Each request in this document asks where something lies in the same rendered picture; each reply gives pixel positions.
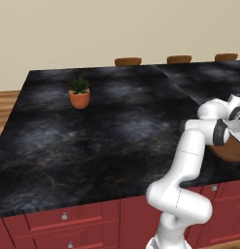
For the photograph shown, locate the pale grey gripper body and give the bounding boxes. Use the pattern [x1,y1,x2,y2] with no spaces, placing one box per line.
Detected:
[225,111,240,146]

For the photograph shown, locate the red cupboard door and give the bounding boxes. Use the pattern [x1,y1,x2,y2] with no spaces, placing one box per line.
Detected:
[120,194,165,249]
[185,180,240,249]
[0,217,17,249]

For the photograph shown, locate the brown wooden stool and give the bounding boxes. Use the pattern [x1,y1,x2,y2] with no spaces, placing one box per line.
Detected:
[214,53,239,62]
[166,54,192,65]
[114,56,143,67]

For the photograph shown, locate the green plant in terracotta pot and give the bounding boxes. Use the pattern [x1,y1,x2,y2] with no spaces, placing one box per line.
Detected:
[67,76,91,110]

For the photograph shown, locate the red drawer front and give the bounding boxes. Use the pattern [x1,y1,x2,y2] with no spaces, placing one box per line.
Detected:
[13,223,122,249]
[180,182,227,205]
[2,198,121,240]

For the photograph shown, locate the round wooden cutting board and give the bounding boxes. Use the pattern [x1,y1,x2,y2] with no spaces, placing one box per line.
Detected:
[207,133,240,163]

